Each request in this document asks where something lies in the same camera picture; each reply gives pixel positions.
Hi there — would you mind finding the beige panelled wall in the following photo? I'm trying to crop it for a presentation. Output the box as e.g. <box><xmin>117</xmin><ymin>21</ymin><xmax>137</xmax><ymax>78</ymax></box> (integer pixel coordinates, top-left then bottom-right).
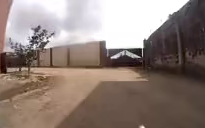
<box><xmin>31</xmin><ymin>40</ymin><xmax>108</xmax><ymax>68</ymax></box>

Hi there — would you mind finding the dark brick gate pillar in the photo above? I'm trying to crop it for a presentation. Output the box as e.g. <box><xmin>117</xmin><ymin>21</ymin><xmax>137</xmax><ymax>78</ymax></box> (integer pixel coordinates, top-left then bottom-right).
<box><xmin>0</xmin><ymin>52</ymin><xmax>8</xmax><ymax>75</ymax></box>

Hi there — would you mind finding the white tent canopy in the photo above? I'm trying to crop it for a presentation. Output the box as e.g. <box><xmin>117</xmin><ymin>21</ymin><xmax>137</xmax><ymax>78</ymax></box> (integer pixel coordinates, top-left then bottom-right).
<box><xmin>110</xmin><ymin>49</ymin><xmax>143</xmax><ymax>61</ymax></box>

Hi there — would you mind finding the dark metal gate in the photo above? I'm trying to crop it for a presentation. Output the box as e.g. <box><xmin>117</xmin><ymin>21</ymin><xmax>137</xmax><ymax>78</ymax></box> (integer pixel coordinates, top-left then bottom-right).
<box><xmin>106</xmin><ymin>47</ymin><xmax>145</xmax><ymax>68</ymax></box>

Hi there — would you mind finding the small thin tree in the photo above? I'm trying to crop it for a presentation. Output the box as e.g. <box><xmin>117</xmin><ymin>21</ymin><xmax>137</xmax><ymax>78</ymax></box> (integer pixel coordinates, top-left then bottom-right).
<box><xmin>8</xmin><ymin>25</ymin><xmax>56</xmax><ymax>76</ymax></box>

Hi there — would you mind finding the dark grey boundary wall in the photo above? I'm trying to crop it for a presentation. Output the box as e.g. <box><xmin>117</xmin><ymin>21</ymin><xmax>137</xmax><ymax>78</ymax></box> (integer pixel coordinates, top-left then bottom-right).
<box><xmin>142</xmin><ymin>0</ymin><xmax>205</xmax><ymax>83</ymax></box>

